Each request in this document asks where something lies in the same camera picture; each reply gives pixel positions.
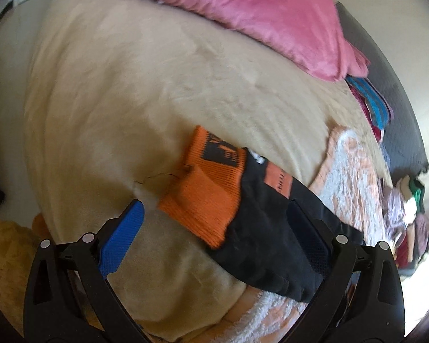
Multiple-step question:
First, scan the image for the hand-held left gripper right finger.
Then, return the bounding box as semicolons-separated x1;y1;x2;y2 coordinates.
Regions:
286;199;406;341

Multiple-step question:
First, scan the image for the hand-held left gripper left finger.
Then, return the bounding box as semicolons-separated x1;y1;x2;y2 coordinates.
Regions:
23;199;146;335

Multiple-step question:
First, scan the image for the black and orange shirt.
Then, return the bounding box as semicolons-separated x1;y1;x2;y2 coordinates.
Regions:
157;125;365;302

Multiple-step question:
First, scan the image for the pile of mixed clothes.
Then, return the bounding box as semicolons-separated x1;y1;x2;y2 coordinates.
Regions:
379;175;429;276

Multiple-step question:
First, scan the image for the orange and white patterned blanket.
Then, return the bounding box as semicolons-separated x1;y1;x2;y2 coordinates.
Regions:
143;127;397;343

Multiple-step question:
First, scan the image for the mauve crumpled cloth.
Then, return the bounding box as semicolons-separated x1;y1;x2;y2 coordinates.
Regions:
381;182;413;229

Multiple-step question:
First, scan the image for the yellow plush toy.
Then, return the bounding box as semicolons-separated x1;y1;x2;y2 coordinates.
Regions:
0;212;104;336

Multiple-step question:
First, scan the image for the beige fluffy blanket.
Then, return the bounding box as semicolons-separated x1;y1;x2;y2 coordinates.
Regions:
23;0;390;342

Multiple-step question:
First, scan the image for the blue and magenta striped cloth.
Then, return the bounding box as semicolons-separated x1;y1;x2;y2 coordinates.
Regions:
345;75;394;141

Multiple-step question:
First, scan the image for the pink blanket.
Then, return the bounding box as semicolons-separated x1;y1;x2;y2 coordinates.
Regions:
80;0;370;82

